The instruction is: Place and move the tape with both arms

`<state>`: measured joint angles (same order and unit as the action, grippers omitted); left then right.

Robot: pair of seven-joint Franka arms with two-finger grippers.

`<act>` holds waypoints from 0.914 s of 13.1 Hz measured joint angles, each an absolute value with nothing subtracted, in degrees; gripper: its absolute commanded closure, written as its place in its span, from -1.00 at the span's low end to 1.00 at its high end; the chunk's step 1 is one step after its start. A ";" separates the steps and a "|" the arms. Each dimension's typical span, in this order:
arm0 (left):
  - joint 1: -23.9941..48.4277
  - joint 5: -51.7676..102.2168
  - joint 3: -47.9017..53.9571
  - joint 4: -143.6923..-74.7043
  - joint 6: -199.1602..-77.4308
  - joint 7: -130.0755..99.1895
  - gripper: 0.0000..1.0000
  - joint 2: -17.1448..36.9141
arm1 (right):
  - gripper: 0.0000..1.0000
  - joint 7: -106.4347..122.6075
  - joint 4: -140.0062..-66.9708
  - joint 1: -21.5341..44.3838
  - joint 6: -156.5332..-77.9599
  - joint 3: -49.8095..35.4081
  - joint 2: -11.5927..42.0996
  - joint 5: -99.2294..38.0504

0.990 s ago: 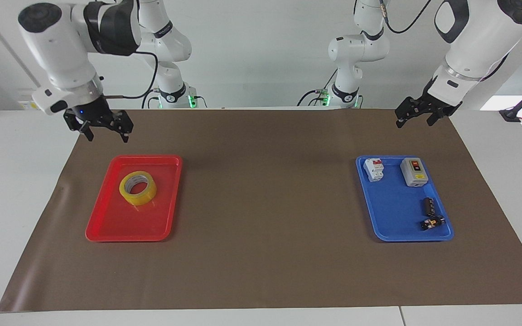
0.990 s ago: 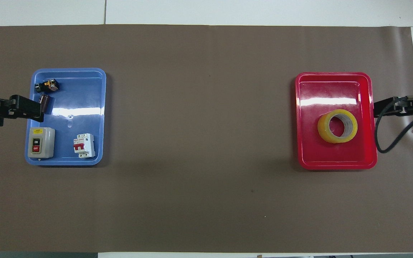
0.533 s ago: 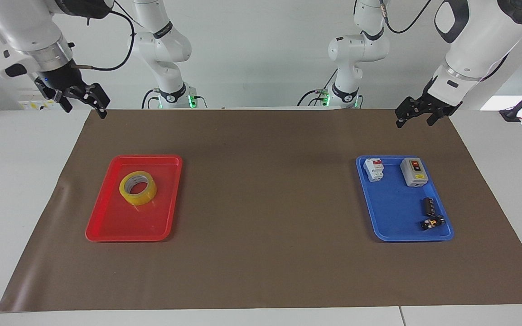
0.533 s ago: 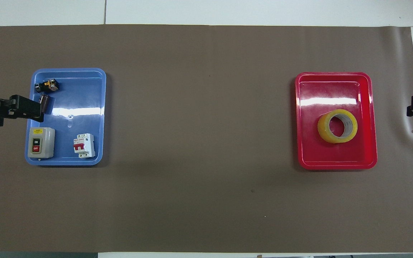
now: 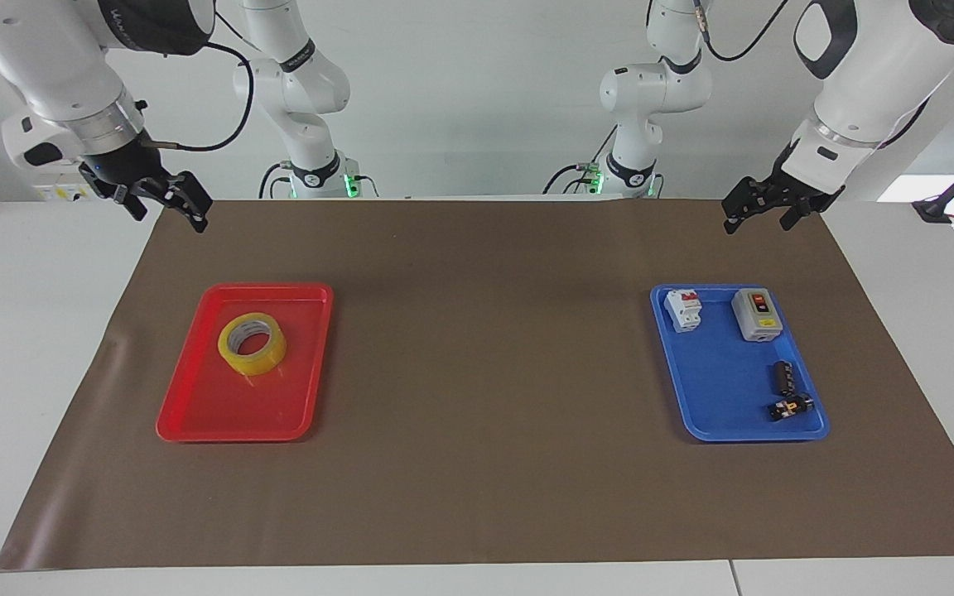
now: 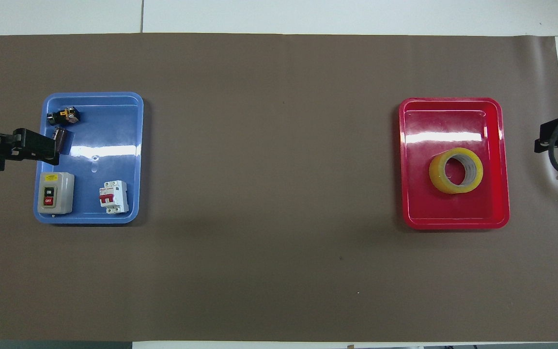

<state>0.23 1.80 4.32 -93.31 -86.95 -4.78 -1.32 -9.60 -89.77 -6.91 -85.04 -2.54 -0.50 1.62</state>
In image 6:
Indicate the white circuit breaker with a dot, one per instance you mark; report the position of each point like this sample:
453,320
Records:
119,194

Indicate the red plastic tray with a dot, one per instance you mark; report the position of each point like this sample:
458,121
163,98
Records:
494,160

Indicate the small black and gold component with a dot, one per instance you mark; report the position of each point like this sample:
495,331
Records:
63,116

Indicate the grey on-off switch box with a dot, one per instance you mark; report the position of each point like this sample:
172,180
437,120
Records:
61,194

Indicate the blue plastic tray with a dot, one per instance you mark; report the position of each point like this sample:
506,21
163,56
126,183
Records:
109,140

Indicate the yellow tape roll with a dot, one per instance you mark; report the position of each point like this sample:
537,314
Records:
438,175

